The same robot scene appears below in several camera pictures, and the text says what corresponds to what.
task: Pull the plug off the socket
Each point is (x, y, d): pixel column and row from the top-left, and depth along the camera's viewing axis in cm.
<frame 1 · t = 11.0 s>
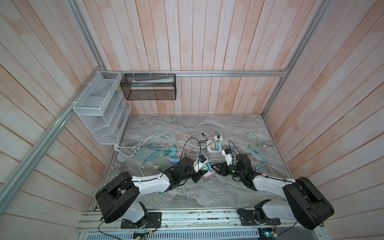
left hand: (203, 170, 82), fingers open
right hand: (214, 165, 87), fingers open
teal charger on white strip: (217, 145, 96), point 7 cm above the table
pink charger on blue strip: (178, 154, 92), point 7 cm above the table

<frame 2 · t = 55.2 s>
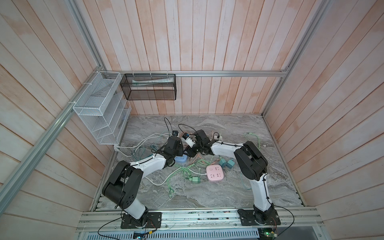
left hand: (178, 148, 93), fingers open
right hand: (185, 150, 98), fingers open
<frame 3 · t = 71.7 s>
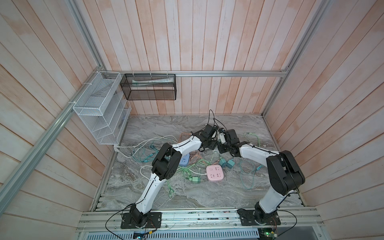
left hand: (211, 143, 100), fingers open
right hand: (220, 143, 97), fingers closed
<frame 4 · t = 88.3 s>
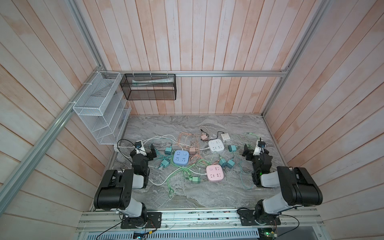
left hand: (145, 147, 91), fingers open
right hand: (253, 145, 91), fingers open
white power strip cube: (216, 146, 100), point 3 cm above the table
white charger block: (225, 137, 106), point 3 cm above the table
dark teal charger block: (165, 163, 92), point 3 cm above the table
teal charger near blue strip: (168, 150, 100), point 2 cm above the table
